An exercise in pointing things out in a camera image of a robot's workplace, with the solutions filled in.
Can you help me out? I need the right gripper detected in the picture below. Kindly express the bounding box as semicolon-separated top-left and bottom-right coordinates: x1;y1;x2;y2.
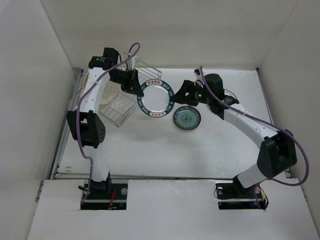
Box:
169;79;213;107

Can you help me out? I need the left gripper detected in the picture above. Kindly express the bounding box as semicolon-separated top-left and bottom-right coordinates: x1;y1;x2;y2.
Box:
109;67;144;97

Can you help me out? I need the white plate dark lettered rim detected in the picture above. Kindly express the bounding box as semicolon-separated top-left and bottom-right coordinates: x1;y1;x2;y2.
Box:
137;79;175;118

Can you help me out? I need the blue patterned small plate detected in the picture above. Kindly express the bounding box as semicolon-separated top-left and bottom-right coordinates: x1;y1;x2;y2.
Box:
173;106;202;131

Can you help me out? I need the cream plate front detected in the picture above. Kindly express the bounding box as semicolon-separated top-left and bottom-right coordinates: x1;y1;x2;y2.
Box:
99;81;121;105

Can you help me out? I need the cream plate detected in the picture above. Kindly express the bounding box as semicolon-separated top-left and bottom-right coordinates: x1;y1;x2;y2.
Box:
99;81;121;105
82;72;89;88

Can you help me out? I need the cream plate back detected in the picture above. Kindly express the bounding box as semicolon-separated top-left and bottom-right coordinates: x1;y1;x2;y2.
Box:
82;72;89;88

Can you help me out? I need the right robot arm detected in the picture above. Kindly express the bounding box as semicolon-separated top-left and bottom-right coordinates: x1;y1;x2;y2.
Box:
171;73;297;200

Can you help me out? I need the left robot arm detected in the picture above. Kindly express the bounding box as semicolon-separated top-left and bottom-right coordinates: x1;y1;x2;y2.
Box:
66;47;144;199

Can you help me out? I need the wire dish rack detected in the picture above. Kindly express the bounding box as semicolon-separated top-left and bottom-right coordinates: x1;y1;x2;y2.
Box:
79;61;162;127

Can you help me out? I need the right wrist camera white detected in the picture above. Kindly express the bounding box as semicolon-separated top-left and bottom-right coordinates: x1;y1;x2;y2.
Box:
193;68;204;83

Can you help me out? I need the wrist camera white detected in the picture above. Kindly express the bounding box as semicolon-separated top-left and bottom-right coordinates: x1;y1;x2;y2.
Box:
193;68;204;83
128;55;142;66

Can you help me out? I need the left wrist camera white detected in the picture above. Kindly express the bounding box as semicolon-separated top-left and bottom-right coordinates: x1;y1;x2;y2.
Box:
128;55;142;66

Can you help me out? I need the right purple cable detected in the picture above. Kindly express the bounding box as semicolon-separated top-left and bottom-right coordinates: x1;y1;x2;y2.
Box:
198;66;311;211

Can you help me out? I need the purple cable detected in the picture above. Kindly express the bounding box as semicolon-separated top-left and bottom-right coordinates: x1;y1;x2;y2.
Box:
198;66;311;211
77;42;141;208

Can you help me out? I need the aluminium frame rail left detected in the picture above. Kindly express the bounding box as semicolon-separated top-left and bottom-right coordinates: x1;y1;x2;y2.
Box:
46;67;84;180

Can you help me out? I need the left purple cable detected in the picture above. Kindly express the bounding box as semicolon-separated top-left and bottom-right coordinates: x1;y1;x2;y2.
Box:
77;42;141;208

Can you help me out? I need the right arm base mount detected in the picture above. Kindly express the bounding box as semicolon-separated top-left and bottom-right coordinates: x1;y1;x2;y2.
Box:
214;181;269;210

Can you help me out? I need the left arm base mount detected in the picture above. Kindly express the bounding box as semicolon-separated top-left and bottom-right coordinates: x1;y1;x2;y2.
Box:
78;175;128;211

